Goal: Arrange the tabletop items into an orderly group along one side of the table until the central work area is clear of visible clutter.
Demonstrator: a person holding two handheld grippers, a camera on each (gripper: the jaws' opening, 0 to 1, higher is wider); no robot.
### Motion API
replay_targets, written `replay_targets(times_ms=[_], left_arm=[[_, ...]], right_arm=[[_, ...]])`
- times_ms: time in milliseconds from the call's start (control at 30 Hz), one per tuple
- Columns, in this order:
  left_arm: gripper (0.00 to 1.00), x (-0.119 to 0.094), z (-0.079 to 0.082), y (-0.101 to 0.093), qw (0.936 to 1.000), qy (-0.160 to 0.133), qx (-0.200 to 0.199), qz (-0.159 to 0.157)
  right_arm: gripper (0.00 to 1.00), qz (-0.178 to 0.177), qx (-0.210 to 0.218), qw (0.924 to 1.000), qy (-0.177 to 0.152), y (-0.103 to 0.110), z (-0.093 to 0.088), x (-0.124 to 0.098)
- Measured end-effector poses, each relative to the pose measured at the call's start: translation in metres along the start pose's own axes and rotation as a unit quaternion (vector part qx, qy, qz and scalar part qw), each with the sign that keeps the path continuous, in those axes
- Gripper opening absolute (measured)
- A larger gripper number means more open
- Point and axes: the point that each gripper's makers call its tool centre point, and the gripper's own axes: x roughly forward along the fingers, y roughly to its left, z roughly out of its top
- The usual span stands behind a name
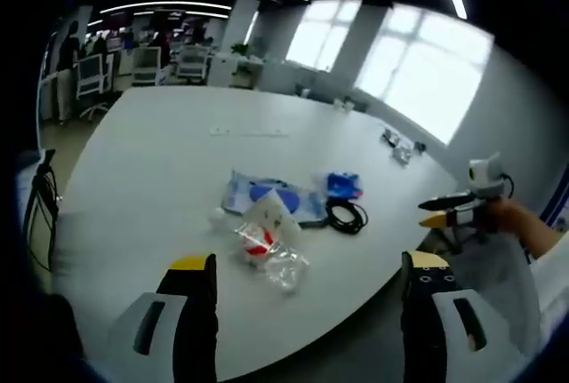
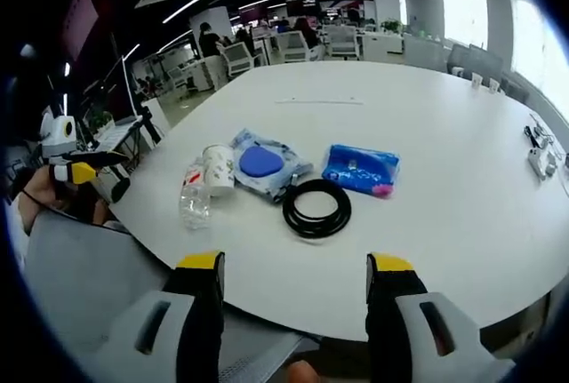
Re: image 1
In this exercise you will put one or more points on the small blue plastic packet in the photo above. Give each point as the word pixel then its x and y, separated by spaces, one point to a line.
pixel 340 184

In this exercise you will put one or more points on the clear plastic wrapper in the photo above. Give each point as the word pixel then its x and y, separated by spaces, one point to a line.
pixel 403 153

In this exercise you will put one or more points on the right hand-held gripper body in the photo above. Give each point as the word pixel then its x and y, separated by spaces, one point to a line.
pixel 482 192

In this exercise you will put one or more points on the white office chair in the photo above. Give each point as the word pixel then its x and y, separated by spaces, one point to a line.
pixel 146 65
pixel 92 78
pixel 192 63

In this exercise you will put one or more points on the large blue plastic package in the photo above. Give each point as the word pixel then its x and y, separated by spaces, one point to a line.
pixel 271 198

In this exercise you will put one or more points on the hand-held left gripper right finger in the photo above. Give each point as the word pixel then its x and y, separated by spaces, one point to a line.
pixel 440 312

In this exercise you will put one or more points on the white power strip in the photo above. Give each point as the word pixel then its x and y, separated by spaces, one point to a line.
pixel 272 216

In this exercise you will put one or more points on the clear bag with red item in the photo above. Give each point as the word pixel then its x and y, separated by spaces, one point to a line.
pixel 271 252

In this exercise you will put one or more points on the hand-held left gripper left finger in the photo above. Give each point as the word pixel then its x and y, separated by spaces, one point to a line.
pixel 178 312

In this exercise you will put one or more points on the small black object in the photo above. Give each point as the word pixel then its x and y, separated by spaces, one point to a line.
pixel 420 147

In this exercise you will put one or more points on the green potted plant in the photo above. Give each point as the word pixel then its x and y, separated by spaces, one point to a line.
pixel 240 50

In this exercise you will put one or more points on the small dark device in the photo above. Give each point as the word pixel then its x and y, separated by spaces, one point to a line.
pixel 389 136

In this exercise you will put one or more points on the white table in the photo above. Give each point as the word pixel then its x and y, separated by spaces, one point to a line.
pixel 178 156

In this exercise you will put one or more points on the small white round object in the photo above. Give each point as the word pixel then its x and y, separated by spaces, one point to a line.
pixel 218 215

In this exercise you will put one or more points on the person's right hand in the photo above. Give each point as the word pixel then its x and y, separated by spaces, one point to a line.
pixel 500 216

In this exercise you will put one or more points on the black chair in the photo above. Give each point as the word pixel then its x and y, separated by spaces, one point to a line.
pixel 42 209

